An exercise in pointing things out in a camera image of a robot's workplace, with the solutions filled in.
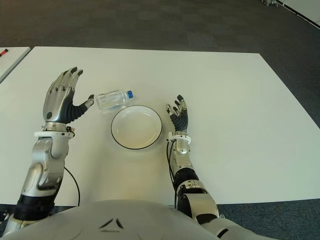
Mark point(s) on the white side table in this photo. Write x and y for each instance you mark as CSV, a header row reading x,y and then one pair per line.
x,y
12,62

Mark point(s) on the black stand base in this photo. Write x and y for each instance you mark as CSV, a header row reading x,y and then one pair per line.
x,y
3,216

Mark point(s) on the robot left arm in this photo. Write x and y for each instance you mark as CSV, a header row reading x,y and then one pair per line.
x,y
42,165

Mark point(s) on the white board with dark edge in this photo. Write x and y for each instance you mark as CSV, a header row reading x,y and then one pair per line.
x,y
307,10

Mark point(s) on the white plate black rim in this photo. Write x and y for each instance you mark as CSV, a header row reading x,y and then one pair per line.
x,y
137,130

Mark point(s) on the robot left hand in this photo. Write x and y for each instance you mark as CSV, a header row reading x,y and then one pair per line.
x,y
56,105

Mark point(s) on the grey robot torso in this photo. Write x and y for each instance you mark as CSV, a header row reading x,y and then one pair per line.
x,y
140,220

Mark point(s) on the grey chair base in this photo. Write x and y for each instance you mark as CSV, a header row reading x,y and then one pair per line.
x,y
270,2

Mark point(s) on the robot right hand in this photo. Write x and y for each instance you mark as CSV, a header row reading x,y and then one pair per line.
x,y
181,120

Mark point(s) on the red marker pen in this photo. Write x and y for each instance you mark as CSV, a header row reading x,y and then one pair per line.
x,y
4,52

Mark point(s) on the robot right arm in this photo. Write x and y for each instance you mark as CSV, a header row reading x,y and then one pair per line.
x,y
183,157

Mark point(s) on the clear water bottle blue cap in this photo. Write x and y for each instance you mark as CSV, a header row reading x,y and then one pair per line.
x,y
110,101

